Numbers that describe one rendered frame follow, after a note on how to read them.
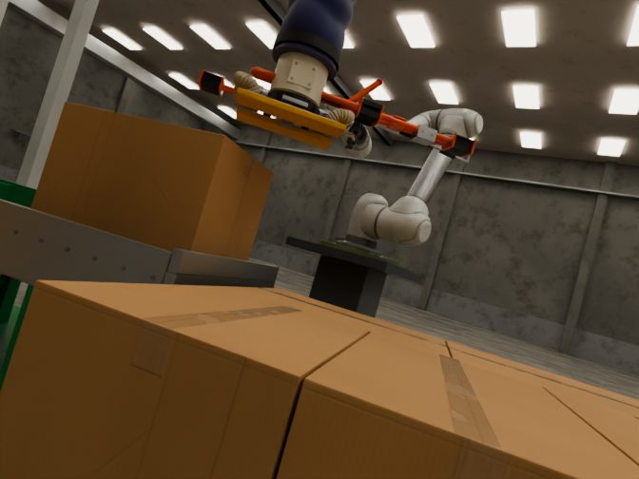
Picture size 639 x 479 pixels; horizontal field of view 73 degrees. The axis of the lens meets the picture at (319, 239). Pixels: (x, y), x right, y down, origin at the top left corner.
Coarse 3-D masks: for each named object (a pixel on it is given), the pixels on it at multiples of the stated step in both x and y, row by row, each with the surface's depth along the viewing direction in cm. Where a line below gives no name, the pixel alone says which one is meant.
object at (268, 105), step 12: (240, 96) 126; (252, 96) 125; (264, 96) 125; (276, 96) 130; (264, 108) 131; (276, 108) 128; (288, 108) 127; (300, 108) 129; (312, 108) 133; (288, 120) 135; (300, 120) 132; (312, 120) 129; (324, 120) 129; (324, 132) 137; (336, 132) 134
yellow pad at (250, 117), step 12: (240, 108) 143; (240, 120) 151; (252, 120) 147; (264, 120) 144; (276, 120) 145; (276, 132) 154; (288, 132) 149; (300, 132) 147; (312, 132) 148; (312, 144) 156; (324, 144) 152
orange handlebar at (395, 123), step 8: (256, 72) 137; (264, 72) 137; (272, 72) 137; (264, 80) 141; (224, 88) 162; (232, 88) 162; (328, 96) 141; (336, 96) 141; (328, 104) 145; (344, 104) 142; (352, 104) 142; (384, 120) 145; (392, 120) 145; (400, 120) 146; (392, 128) 150; (400, 128) 148; (408, 128) 147; (416, 128) 147; (440, 136) 148; (440, 144) 154
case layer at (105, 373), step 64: (64, 320) 57; (128, 320) 55; (192, 320) 61; (256, 320) 76; (320, 320) 100; (64, 384) 56; (128, 384) 54; (192, 384) 51; (256, 384) 50; (320, 384) 48; (384, 384) 56; (448, 384) 68; (512, 384) 86; (576, 384) 119; (0, 448) 57; (64, 448) 55; (128, 448) 52; (192, 448) 50; (256, 448) 49; (320, 448) 47; (384, 448) 45; (448, 448) 44; (512, 448) 44; (576, 448) 51
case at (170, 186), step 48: (96, 144) 134; (144, 144) 130; (192, 144) 125; (48, 192) 136; (96, 192) 132; (144, 192) 127; (192, 192) 123; (240, 192) 140; (144, 240) 125; (192, 240) 121; (240, 240) 149
